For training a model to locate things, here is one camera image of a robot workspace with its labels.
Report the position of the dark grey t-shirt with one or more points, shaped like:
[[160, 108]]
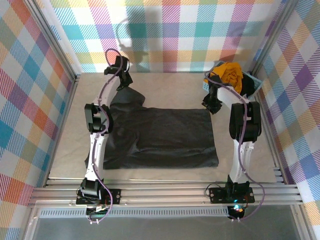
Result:
[[170, 135]]

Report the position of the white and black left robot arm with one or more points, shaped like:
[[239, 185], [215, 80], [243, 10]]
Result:
[[98, 147]]

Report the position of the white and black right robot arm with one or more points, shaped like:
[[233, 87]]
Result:
[[247, 160]]

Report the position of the light blue plastic basket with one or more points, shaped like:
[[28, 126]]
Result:
[[205, 86]]

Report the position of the yellow t-shirt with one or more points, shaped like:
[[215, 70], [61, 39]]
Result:
[[231, 72]]

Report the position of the black t-shirt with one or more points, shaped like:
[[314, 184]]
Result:
[[248, 85]]

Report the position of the small circuit board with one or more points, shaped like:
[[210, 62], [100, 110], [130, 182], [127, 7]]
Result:
[[97, 211], [236, 209]]

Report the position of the grey metal panel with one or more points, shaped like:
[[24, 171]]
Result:
[[162, 228]]

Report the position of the aluminium side rail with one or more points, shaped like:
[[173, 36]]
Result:
[[271, 140], [68, 112]]

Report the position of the aluminium frame post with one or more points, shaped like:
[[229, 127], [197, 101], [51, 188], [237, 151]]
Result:
[[53, 40], [274, 37]]

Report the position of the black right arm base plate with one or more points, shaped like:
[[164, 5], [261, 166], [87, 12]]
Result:
[[217, 195]]

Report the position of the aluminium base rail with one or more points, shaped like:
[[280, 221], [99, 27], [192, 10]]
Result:
[[162, 192]]

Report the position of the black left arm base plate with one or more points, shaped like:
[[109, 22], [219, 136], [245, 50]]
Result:
[[115, 196]]

